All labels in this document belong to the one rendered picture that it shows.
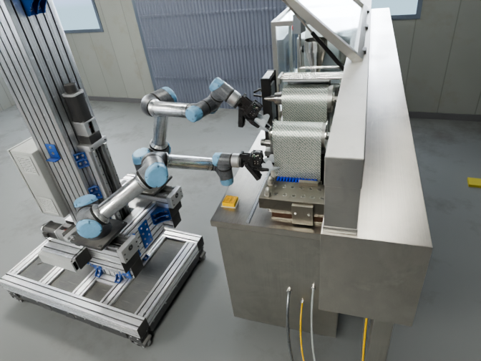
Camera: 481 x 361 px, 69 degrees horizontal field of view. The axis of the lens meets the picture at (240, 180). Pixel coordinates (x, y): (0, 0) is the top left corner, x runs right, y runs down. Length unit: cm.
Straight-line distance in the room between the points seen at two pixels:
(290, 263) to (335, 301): 82
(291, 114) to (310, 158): 30
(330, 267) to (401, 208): 24
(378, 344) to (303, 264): 65
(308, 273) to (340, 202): 109
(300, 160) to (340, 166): 99
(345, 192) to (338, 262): 22
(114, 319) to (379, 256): 186
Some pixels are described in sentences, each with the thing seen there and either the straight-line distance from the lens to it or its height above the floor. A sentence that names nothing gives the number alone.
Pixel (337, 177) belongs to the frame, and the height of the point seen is 160.
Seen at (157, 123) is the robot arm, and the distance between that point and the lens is 219.
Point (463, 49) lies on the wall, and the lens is 482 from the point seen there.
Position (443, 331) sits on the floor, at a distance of 260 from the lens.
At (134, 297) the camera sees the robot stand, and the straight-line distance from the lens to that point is 254.
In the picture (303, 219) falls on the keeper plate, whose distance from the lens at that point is 170.
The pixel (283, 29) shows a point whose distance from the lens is 264.
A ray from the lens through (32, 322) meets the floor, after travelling 307.
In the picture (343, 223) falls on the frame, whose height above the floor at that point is 147.
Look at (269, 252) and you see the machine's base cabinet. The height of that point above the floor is 73.
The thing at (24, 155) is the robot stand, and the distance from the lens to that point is 232.
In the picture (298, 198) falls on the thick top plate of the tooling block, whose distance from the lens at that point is 169.
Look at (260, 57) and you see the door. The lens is 506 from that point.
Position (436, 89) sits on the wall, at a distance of 494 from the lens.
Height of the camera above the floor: 205
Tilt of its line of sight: 33 degrees down
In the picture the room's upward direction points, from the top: 8 degrees counter-clockwise
